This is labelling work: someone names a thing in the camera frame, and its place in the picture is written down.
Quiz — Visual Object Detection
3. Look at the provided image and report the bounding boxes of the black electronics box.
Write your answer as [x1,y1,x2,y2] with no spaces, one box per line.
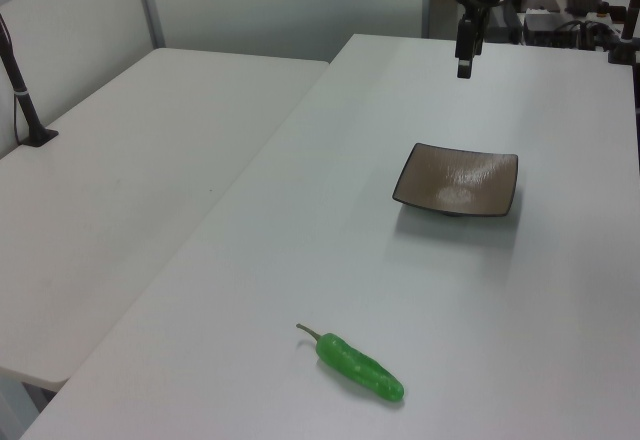
[522,12,569,45]

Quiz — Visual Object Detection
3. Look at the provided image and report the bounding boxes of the bundle of black cables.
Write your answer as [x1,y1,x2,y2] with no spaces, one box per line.
[564,19,622,52]

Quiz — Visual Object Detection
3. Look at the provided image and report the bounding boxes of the square brown ceramic plate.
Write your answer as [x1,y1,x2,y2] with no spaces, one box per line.
[392,142,520,219]

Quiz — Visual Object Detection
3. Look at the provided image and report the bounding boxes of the green chili pepper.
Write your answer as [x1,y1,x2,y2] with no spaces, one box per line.
[295,323,405,404]

